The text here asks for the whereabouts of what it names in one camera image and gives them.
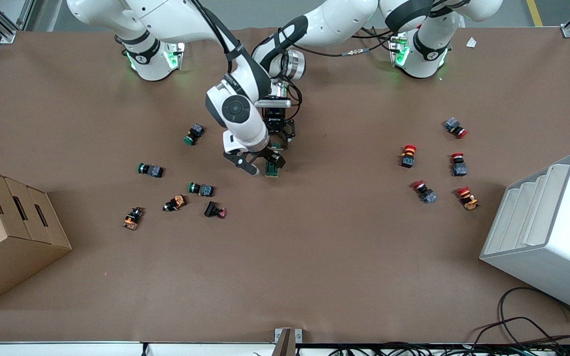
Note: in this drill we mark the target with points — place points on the red pushbutton yellow striped collar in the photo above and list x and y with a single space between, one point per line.
408 155

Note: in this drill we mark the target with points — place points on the green pushbutton blue-grey body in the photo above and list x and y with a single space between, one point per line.
150 170
193 134
201 189

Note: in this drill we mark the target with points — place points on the red pushbutton blue-grey body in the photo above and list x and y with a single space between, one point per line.
424 192
456 127
458 164

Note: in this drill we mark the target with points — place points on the black switch red knob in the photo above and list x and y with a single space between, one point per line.
214 210

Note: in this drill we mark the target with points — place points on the white divided storage bin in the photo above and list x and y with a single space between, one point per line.
562 257

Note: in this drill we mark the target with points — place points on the black pushbutton orange body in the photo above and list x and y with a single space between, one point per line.
174 202
132 218

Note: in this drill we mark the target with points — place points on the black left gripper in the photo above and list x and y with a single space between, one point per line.
273 120

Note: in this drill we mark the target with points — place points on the white edge rail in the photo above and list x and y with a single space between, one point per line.
67 349

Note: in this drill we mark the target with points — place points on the metal table bracket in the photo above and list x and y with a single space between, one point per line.
287 338

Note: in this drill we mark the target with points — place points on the red pushbutton orange body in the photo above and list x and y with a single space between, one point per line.
467 198

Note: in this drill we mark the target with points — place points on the white paper scrap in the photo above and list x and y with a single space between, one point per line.
471 42

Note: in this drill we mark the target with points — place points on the brown cardboard box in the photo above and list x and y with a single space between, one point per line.
8 257

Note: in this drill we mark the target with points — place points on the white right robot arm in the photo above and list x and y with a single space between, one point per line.
166 20

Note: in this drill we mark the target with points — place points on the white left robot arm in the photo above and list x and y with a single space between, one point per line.
344 20

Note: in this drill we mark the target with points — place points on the green load switch tan base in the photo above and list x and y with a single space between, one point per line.
271 170

